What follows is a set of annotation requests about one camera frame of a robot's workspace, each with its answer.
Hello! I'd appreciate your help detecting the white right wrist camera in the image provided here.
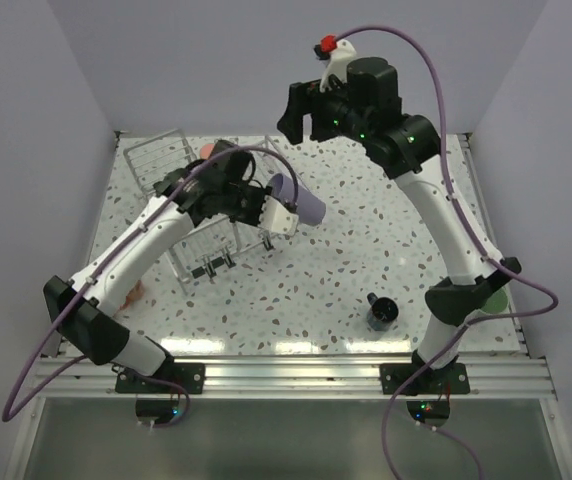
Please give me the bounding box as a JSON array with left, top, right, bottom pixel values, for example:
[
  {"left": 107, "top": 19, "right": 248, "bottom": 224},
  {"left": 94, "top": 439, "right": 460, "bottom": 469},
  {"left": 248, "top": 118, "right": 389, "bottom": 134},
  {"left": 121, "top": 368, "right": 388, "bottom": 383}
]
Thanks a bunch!
[{"left": 314, "top": 35, "right": 357, "bottom": 93}]

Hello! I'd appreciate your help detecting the pink textured mug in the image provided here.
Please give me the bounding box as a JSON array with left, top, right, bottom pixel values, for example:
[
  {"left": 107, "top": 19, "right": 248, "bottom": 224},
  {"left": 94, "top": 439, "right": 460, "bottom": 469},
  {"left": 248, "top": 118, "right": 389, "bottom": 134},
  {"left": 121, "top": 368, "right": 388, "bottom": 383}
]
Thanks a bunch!
[{"left": 117, "top": 280, "right": 146, "bottom": 315}]

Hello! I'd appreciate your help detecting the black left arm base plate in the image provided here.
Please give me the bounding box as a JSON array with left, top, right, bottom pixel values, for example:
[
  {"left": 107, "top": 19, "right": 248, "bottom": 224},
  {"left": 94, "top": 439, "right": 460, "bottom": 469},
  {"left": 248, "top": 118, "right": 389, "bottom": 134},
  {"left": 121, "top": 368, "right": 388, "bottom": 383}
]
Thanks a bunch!
[{"left": 114, "top": 362, "right": 206, "bottom": 395}]

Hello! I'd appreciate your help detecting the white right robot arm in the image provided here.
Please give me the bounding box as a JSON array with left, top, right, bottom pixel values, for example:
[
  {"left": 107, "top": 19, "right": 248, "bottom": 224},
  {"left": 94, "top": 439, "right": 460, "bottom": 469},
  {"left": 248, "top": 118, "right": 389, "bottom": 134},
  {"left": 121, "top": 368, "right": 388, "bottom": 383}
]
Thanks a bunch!
[{"left": 277, "top": 57, "right": 521, "bottom": 393}]

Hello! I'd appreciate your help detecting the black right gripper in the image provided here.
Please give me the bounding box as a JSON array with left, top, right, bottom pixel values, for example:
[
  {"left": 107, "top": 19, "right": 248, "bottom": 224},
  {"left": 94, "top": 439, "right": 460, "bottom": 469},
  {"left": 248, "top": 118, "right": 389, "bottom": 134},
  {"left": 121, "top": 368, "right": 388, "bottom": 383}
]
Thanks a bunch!
[{"left": 278, "top": 72, "right": 372, "bottom": 146}]

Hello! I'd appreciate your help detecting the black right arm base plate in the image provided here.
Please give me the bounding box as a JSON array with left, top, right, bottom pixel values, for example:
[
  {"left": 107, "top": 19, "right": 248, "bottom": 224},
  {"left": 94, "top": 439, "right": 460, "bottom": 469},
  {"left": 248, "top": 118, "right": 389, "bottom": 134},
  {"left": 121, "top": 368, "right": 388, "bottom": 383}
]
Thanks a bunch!
[{"left": 379, "top": 363, "right": 471, "bottom": 396}]

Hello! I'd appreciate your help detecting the pink tumbler cup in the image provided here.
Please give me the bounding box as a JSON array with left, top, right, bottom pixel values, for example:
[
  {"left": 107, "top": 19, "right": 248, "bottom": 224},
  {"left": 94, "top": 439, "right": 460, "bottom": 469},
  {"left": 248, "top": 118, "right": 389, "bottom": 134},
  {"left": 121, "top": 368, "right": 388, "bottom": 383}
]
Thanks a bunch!
[{"left": 199, "top": 143, "right": 215, "bottom": 160}]

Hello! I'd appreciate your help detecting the dark blue glazed mug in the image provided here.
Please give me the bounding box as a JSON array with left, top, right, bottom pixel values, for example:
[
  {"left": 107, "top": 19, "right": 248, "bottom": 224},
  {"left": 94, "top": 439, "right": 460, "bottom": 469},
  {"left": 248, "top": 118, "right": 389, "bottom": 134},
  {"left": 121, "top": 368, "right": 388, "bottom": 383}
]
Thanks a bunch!
[{"left": 366, "top": 293, "right": 399, "bottom": 332}]

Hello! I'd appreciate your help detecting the lilac tumbler cup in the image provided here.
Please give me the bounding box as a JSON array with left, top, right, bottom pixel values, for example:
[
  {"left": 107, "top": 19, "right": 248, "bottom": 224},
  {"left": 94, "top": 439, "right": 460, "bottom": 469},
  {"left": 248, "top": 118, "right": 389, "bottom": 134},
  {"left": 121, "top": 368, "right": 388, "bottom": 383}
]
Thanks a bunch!
[{"left": 268, "top": 173, "right": 326, "bottom": 226}]

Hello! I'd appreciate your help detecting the light green tumbler cup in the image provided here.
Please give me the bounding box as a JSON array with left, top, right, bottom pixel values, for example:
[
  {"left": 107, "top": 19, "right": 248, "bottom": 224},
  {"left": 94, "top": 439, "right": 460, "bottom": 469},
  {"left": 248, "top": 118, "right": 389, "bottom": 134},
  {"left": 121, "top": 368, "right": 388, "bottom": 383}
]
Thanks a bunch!
[{"left": 480, "top": 288, "right": 509, "bottom": 315}]

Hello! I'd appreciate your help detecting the metal wire dish rack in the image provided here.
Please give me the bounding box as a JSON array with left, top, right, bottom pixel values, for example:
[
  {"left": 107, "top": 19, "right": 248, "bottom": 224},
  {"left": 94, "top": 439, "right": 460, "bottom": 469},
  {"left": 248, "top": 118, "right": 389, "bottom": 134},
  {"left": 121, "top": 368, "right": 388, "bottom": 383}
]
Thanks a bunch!
[{"left": 123, "top": 129, "right": 327, "bottom": 296}]

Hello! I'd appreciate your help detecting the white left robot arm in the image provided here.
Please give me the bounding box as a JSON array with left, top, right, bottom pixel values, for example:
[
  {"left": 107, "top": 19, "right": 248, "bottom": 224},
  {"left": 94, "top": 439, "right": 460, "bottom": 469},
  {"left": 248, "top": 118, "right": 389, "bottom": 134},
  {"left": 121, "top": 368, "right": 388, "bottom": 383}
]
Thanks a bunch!
[{"left": 43, "top": 140, "right": 276, "bottom": 393}]

